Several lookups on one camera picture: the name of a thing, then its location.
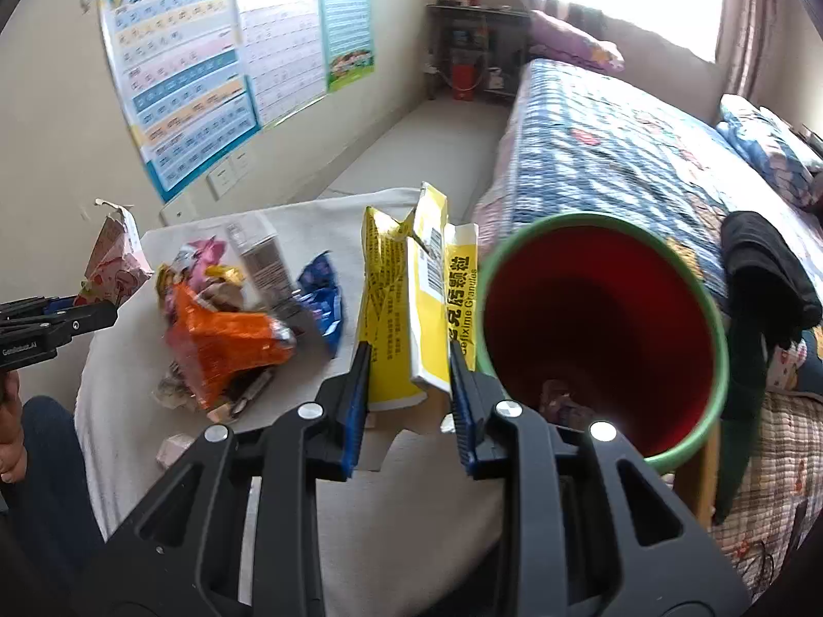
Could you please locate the orange snack wrapper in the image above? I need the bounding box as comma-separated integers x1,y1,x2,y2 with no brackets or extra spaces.
164,283,298,413

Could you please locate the white wall socket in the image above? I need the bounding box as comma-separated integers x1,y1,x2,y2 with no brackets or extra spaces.
159,196,198,226

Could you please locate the yellow medicine box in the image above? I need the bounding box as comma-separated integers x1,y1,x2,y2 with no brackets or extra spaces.
356,181,480,413

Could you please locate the white wall switch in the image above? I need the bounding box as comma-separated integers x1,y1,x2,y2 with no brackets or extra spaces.
206,157,254,202

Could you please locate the person's leg in jeans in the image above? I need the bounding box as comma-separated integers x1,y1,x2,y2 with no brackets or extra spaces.
0,395,109,595

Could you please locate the purple floral pillow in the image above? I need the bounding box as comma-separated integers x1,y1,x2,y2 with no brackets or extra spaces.
528,9,625,74

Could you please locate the person's left hand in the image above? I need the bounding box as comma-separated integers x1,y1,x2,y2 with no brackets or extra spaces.
0,373,28,484

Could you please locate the pink paper scrap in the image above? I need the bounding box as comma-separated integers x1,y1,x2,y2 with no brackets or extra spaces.
157,433,195,470

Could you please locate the small yellow candy wrapper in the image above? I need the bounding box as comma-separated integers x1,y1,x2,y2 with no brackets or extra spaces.
202,262,249,287

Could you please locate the black garment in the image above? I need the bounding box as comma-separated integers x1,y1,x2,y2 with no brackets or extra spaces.
720,211,823,349

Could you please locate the white cloth covered table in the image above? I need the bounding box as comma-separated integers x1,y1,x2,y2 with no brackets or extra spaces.
74,188,510,617

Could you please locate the blue floral pillow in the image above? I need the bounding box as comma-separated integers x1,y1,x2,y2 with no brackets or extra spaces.
715,94,823,210

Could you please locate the white chart wall poster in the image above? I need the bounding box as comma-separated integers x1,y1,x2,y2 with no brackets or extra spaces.
230,0,329,130

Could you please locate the red container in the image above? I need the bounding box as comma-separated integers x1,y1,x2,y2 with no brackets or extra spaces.
451,63,480,101

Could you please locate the white drink carton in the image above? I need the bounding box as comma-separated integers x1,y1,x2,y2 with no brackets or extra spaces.
224,213,303,319

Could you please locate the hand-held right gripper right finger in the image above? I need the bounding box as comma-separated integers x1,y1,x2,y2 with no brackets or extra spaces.
448,340,753,617

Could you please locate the green bordered wall poster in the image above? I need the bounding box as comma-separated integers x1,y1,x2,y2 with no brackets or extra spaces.
318,0,375,92

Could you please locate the bed with blue quilt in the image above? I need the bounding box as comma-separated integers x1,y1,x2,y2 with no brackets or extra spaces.
472,58,823,592

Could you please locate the dark metal shelf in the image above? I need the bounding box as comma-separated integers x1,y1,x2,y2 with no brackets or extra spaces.
427,3,532,105

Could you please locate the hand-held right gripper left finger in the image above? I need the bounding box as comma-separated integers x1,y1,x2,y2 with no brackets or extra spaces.
70,340,374,617

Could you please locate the pink curtain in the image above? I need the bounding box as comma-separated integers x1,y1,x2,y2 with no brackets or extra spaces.
710,0,799,101

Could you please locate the blue snack wrapper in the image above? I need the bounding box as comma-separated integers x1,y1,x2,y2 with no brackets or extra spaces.
296,250,343,358

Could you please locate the dark green garment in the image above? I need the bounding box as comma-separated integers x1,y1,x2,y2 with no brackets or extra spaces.
712,318,804,525

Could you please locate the blue chart wall poster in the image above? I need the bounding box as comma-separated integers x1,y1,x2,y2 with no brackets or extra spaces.
96,0,264,204

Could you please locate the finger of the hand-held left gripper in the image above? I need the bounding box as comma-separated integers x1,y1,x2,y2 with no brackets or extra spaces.
35,303,120,343
0,297,78,319

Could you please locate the pink snack wrapper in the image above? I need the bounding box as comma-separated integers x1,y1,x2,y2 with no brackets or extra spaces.
173,237,230,271

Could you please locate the wooden stool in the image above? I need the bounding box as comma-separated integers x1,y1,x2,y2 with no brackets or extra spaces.
672,442,721,532

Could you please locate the crumpled white paper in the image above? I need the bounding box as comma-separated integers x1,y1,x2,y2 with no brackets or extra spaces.
151,373,195,410

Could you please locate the silver wrapper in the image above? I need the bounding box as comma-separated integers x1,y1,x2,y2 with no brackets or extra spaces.
225,366,275,419

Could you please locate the red bin with green rim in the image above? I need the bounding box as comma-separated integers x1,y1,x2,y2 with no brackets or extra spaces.
476,212,730,473

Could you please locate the yellow snack bar wrapper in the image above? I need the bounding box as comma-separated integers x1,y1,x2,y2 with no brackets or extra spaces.
154,263,182,323

